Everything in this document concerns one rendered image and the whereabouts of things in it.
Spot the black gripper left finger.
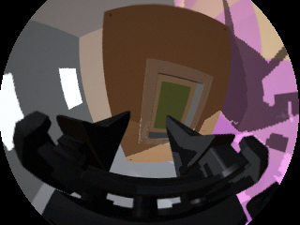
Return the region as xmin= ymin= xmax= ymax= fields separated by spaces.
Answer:
xmin=56 ymin=112 xmax=131 ymax=172

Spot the brown flat board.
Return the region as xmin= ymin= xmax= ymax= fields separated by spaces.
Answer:
xmin=101 ymin=4 xmax=232 ymax=162

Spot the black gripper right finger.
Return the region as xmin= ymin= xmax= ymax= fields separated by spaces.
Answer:
xmin=166 ymin=115 xmax=236 ymax=176

